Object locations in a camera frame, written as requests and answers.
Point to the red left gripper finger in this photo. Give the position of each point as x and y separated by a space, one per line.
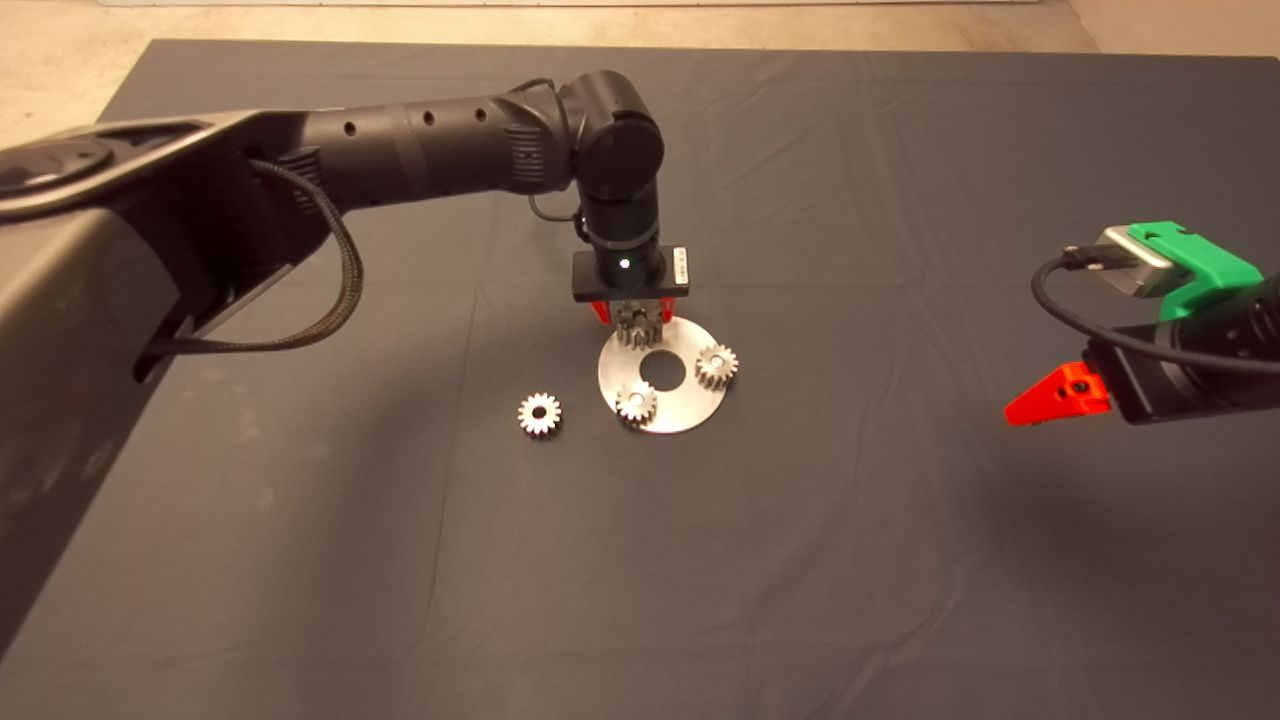
667 310
602 312

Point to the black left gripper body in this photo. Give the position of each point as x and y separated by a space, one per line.
600 280

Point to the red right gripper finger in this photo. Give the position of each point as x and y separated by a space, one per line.
1065 395

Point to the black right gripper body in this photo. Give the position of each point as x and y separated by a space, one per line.
1200 395

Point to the larger steel gear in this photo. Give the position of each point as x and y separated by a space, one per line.
635 330

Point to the small steel gear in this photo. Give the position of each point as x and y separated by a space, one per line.
716 372
636 408
528 418

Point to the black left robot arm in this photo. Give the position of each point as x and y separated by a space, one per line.
420 150

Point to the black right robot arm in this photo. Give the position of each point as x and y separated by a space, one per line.
1270 295

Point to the round metal plate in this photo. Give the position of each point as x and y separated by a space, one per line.
690 405

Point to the dark grey table cloth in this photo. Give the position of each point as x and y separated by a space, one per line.
800 550

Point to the green right camera mount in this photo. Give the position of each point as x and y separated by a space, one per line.
1210 270

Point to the silver right camera box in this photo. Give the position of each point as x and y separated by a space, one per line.
1140 262

